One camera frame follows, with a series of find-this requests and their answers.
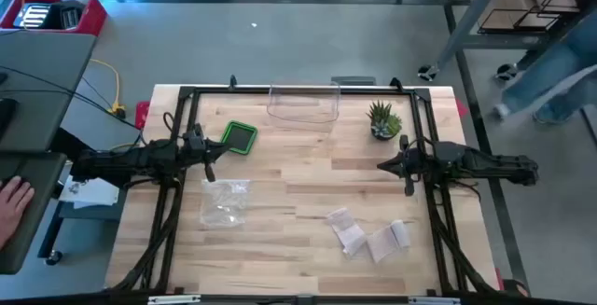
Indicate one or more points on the white paper sheets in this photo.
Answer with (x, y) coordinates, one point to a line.
(93, 193)

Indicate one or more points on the black device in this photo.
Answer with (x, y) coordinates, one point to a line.
(65, 13)

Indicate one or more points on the clear plastic bag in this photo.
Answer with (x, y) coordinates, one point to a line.
(224, 202)

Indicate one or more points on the black frame clamp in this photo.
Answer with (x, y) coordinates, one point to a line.
(396, 83)
(232, 82)

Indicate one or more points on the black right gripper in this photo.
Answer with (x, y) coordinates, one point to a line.
(409, 186)

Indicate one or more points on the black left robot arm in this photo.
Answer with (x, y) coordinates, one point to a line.
(140, 160)

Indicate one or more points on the black caster wheel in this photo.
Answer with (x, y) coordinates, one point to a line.
(506, 71)
(425, 73)

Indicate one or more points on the white elastic bandage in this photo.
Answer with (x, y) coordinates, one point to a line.
(387, 244)

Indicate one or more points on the grey metal-frame table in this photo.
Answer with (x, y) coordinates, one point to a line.
(468, 18)

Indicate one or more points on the silver bracket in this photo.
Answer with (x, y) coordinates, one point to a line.
(434, 300)
(172, 300)

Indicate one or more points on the clear plastic container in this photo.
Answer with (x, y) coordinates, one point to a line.
(303, 106)

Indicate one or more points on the black base beam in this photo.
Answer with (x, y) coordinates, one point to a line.
(280, 301)

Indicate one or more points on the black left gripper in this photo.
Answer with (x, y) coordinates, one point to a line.
(210, 172)

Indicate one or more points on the person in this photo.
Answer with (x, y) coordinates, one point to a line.
(550, 72)

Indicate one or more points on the succulent in black pot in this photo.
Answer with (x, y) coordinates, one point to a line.
(383, 125)

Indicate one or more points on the small grey desk panel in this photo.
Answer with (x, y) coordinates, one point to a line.
(44, 174)

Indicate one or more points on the large grey desk panel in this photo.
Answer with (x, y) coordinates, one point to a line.
(42, 62)

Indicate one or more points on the red tag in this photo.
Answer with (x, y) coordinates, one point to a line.
(462, 109)
(142, 115)

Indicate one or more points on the silver ribbed device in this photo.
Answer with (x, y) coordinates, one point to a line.
(32, 16)

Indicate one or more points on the person's hand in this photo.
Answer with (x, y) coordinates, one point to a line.
(14, 207)

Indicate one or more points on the dark desk base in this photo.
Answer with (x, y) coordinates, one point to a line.
(84, 212)

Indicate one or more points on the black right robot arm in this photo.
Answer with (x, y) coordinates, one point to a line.
(490, 162)

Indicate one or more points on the red plastic crate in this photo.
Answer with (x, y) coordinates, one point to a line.
(95, 20)

